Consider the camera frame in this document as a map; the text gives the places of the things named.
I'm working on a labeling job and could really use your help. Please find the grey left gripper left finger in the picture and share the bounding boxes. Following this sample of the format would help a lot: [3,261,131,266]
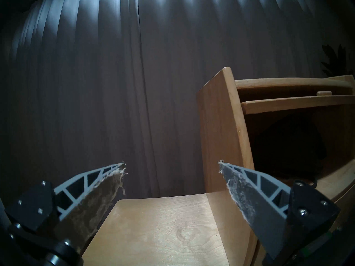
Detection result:
[5,161,128,250]

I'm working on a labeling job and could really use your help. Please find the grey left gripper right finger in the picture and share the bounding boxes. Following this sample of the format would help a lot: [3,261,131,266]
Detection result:
[219,159,341,261]

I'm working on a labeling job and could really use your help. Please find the black pants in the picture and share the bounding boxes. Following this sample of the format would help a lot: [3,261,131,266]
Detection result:
[251,114,328,188]

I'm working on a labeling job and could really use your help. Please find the wooden pull-out slatted tray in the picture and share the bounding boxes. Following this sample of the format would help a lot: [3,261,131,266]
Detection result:
[241,91,355,115]

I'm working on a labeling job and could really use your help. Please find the grey pleated curtain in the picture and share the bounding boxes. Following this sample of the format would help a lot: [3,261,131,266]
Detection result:
[0,0,355,199]

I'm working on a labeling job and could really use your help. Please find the tall dark leafy plant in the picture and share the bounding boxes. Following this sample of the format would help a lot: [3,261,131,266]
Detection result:
[320,44,355,77]

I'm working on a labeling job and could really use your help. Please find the wooden cabinet frame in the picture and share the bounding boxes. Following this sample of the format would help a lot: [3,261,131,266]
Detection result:
[197,66,355,266]

